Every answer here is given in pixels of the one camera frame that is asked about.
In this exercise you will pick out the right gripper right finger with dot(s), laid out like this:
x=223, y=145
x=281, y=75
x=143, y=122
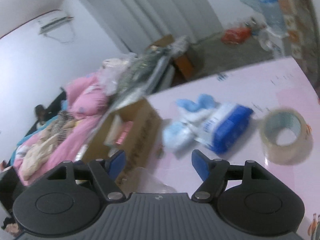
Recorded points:
x=213, y=174

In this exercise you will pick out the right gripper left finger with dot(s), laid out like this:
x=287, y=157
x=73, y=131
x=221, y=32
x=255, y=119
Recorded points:
x=104, y=174

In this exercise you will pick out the blue tissue pack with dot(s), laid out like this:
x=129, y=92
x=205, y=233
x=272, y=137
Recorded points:
x=220, y=131

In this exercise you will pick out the blue white fluffy cloth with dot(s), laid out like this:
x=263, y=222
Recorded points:
x=179, y=134

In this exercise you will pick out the brown cardboard box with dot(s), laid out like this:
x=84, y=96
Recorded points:
x=137, y=142

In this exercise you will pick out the pink quilt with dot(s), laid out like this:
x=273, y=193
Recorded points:
x=63, y=136

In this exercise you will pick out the clear packing tape roll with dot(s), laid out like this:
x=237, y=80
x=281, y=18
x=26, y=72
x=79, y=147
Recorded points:
x=285, y=136

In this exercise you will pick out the person on bed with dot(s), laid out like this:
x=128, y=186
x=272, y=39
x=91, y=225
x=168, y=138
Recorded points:
x=40, y=112

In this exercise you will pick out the pile of folded clothes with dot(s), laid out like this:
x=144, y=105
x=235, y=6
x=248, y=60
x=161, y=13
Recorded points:
x=132, y=75

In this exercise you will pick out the red snack bag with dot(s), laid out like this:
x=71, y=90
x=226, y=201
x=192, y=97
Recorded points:
x=236, y=35

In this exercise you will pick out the white air conditioner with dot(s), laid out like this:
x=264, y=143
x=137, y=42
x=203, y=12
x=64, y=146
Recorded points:
x=52, y=20

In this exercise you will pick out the grey window curtain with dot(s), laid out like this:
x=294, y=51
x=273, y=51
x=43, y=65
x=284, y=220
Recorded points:
x=134, y=24

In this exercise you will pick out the large water bottle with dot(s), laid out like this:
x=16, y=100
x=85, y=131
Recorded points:
x=273, y=15

